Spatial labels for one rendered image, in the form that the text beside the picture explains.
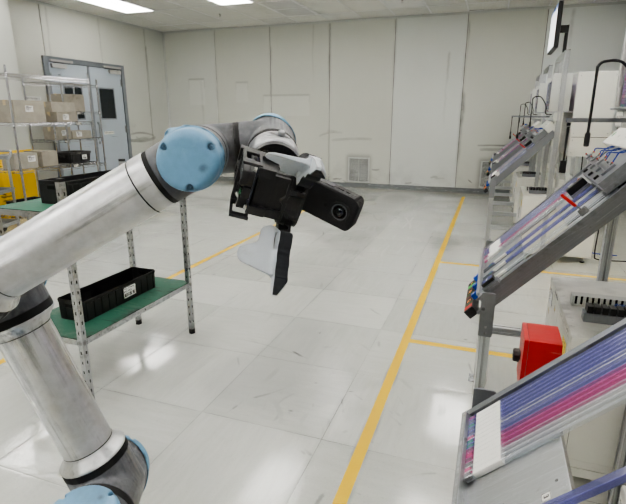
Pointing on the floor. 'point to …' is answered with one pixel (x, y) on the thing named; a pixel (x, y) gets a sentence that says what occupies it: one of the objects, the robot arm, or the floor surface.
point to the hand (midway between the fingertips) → (302, 239)
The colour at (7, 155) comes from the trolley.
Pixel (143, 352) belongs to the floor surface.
